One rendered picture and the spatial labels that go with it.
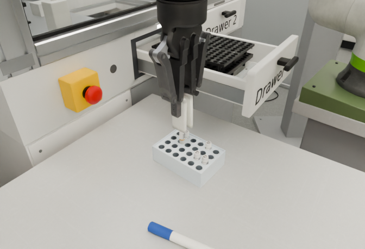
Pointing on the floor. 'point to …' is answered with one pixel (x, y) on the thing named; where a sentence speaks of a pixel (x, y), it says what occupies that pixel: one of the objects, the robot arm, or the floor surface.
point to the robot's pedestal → (332, 136)
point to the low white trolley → (182, 192)
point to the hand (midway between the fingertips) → (182, 111)
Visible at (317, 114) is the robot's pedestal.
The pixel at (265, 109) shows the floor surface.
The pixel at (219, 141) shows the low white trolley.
